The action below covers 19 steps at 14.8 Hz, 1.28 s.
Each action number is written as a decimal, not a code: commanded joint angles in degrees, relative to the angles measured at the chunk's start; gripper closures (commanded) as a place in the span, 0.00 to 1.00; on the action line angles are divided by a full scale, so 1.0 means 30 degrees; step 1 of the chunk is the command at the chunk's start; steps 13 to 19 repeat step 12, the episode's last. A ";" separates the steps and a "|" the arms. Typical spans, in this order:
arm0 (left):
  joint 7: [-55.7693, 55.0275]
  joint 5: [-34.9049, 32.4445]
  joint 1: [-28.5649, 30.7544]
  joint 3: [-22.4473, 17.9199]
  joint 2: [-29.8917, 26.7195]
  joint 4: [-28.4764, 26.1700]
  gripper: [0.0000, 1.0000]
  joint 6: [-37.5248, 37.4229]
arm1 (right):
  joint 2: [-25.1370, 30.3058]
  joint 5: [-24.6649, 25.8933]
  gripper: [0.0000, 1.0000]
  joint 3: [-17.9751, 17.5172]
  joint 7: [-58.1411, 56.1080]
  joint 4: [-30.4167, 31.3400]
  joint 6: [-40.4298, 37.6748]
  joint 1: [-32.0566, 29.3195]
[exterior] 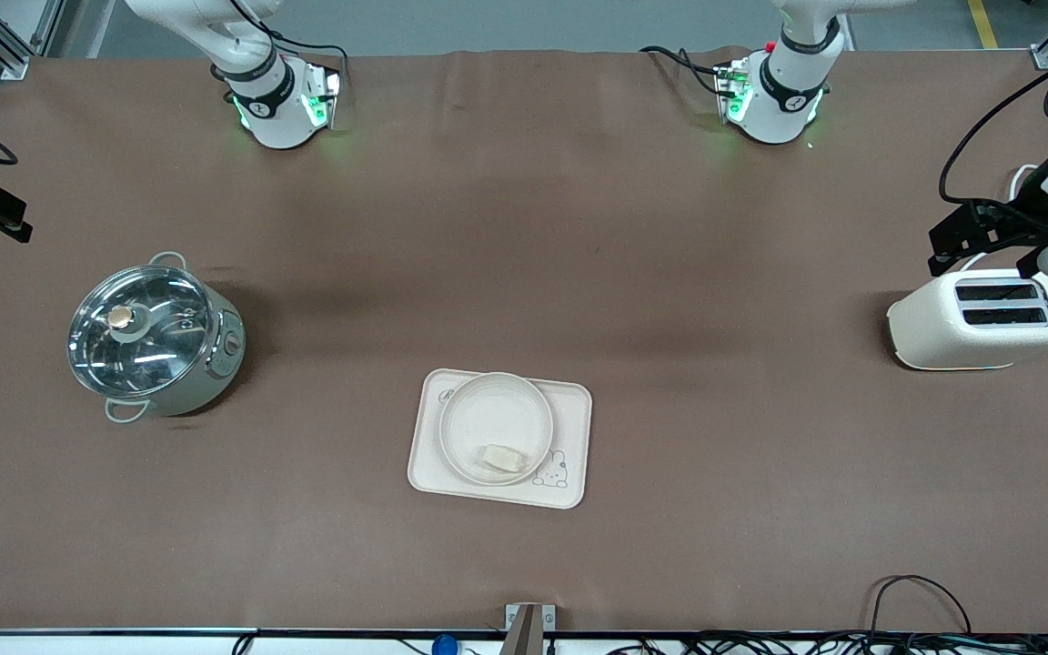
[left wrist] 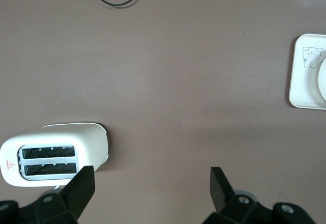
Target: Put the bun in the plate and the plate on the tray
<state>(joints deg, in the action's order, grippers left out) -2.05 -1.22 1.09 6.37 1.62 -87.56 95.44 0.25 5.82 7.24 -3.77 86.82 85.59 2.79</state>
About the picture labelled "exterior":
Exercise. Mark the metal table edge bracket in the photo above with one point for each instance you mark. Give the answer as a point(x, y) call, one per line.
point(529, 623)

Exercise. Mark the pale green electric pot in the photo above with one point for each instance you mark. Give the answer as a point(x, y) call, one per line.
point(219, 364)

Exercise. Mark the cream two-slot toaster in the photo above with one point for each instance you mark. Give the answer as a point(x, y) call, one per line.
point(942, 332)

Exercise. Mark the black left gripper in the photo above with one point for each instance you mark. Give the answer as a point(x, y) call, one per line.
point(1026, 221)

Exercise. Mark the blue round cap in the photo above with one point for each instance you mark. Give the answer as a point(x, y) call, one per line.
point(444, 646)

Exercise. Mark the round cream plate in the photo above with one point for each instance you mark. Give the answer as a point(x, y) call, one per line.
point(497, 414)

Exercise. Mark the cream rabbit print tray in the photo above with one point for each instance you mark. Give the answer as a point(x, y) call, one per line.
point(424, 473)

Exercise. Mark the small pale bun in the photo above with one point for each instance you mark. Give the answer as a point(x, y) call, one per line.
point(501, 458)

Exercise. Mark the brown table cloth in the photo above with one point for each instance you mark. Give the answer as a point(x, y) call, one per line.
point(306, 546)

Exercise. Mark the glass pot lid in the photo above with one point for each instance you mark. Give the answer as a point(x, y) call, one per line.
point(146, 346)

